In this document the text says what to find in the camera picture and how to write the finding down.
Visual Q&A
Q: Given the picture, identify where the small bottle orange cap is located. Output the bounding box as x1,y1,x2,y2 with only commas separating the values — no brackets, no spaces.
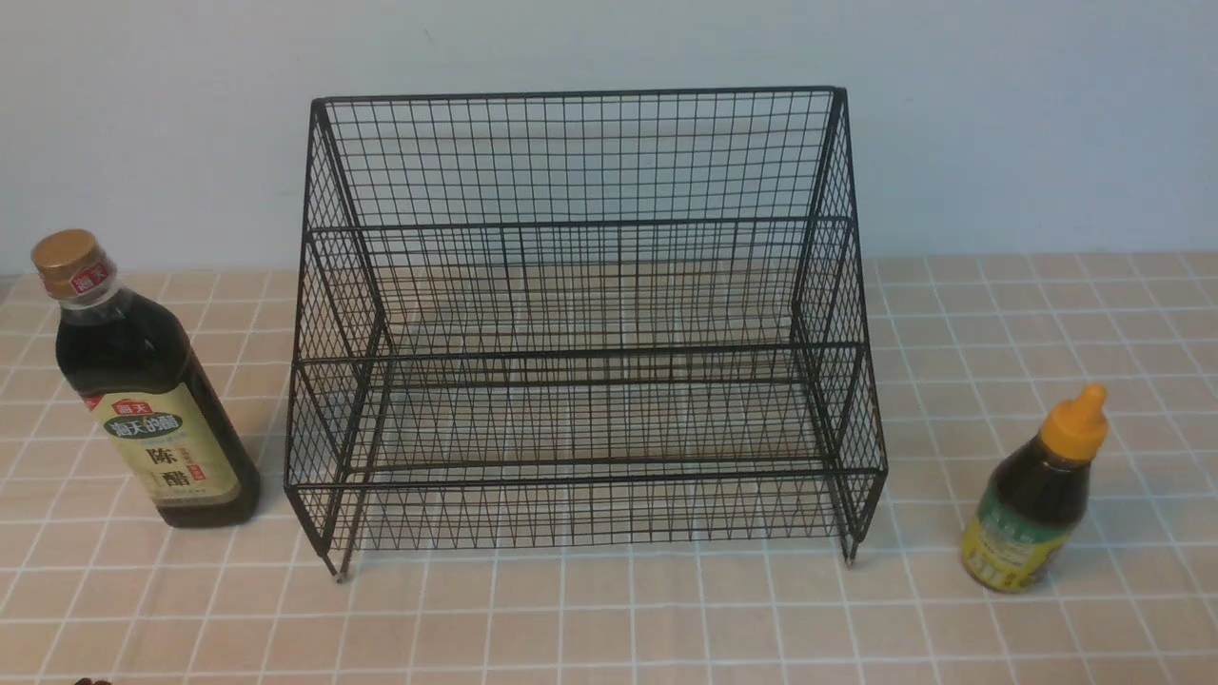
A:
960,384,1110,594

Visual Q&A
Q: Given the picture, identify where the dark vinegar bottle gold cap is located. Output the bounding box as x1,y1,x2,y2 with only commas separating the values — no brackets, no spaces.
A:
30,229,262,529

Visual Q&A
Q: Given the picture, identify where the black wire mesh rack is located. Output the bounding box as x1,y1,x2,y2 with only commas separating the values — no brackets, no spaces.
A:
284,87,889,581

